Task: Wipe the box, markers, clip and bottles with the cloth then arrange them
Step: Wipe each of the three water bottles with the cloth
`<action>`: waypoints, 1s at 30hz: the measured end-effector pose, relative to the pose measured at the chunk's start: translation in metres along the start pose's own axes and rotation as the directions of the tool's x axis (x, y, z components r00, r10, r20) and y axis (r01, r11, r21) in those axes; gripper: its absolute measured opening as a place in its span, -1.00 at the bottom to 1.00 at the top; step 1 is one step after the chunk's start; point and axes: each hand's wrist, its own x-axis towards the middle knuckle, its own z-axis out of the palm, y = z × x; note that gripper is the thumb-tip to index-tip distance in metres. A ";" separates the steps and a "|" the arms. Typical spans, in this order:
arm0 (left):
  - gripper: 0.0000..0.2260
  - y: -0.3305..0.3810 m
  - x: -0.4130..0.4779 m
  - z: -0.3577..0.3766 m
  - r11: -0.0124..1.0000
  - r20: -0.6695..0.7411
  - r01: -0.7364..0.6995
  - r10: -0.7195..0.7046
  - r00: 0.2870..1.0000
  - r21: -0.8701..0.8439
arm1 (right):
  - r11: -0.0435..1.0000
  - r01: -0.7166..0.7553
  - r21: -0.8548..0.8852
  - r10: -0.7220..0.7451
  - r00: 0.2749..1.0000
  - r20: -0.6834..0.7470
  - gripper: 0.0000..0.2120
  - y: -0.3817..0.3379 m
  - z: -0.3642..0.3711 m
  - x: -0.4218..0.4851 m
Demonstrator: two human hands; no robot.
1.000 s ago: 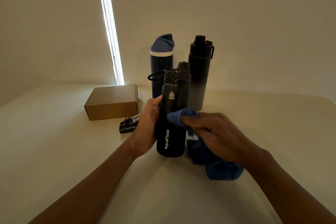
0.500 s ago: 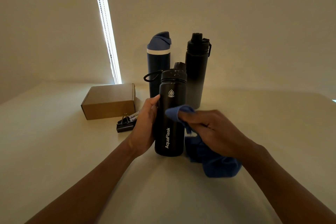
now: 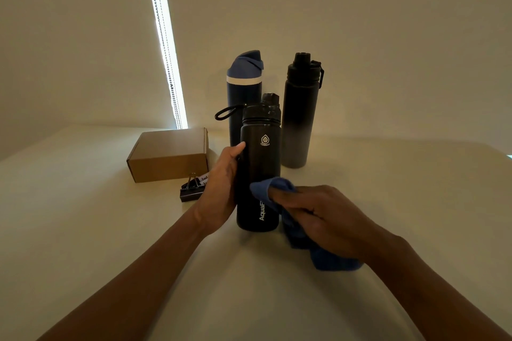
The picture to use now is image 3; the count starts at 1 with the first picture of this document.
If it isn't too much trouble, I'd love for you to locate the person's right hand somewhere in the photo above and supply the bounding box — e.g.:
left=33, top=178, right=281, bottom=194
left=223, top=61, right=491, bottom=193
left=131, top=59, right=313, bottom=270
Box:
left=268, top=184, right=409, bottom=265

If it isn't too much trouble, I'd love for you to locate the person's left hand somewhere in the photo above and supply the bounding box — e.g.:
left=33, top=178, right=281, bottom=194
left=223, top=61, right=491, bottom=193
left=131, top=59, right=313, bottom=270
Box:
left=194, top=141, right=247, bottom=236

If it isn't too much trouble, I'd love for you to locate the black binder clip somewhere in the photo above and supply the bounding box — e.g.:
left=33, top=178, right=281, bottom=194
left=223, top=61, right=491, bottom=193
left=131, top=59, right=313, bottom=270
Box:
left=179, top=172, right=207, bottom=203

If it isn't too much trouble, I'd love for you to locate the blue cloth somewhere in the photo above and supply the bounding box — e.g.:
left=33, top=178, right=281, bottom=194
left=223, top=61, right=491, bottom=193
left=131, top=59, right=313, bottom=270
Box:
left=249, top=176, right=365, bottom=272

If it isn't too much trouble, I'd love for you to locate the black bottle with loop handle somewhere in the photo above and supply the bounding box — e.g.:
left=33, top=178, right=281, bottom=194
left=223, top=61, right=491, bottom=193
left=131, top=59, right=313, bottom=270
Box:
left=214, top=92, right=282, bottom=233

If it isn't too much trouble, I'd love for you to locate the brown paper box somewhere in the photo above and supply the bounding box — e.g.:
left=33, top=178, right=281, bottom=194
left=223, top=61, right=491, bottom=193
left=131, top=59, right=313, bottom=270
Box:
left=126, top=127, right=210, bottom=184

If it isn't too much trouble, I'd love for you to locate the navy bottle with blue lid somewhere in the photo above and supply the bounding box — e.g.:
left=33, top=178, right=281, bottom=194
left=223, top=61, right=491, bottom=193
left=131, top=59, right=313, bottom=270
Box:
left=226, top=50, right=265, bottom=148

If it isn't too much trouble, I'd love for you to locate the black grey gradient bottle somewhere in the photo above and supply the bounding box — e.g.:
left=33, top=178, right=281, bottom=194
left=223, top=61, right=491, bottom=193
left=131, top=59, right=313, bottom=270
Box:
left=280, top=52, right=325, bottom=169

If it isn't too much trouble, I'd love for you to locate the person's left forearm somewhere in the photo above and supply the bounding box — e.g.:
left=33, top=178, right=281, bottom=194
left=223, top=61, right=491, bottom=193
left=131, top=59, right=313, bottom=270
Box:
left=38, top=208, right=209, bottom=341

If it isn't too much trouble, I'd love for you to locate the person's right forearm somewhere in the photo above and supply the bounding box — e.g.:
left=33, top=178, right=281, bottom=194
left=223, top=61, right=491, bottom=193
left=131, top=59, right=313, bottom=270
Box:
left=366, top=239, right=512, bottom=341

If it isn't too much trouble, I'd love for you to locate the beaded blind chain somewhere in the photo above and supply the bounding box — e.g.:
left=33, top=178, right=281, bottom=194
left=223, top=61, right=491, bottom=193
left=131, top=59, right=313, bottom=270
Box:
left=143, top=0, right=185, bottom=129

